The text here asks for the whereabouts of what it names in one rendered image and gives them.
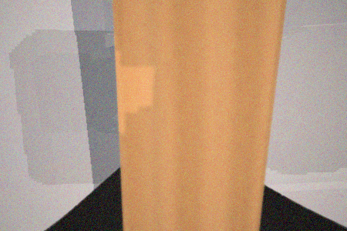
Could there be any light wooden board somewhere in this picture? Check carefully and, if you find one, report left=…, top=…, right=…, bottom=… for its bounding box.
left=113, top=0, right=287, bottom=231

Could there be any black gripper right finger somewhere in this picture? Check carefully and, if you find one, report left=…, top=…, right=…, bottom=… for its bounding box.
left=259, top=185, right=347, bottom=231

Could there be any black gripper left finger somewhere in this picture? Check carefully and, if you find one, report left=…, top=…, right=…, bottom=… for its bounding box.
left=45, top=167, right=124, bottom=231

